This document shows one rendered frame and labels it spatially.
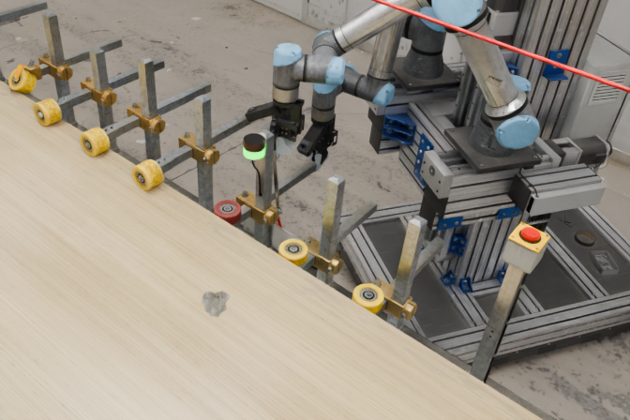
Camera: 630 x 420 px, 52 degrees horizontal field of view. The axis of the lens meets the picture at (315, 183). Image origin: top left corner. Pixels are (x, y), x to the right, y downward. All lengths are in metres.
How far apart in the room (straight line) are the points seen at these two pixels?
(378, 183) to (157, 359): 2.24
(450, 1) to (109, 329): 1.12
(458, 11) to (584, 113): 0.87
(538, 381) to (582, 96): 1.17
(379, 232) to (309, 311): 1.33
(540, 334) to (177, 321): 1.55
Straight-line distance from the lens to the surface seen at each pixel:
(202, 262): 1.74
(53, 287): 1.74
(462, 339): 2.55
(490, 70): 1.75
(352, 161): 3.68
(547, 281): 2.93
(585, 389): 2.89
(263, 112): 1.84
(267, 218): 1.93
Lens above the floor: 2.12
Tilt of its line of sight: 38 degrees down
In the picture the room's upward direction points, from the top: 6 degrees clockwise
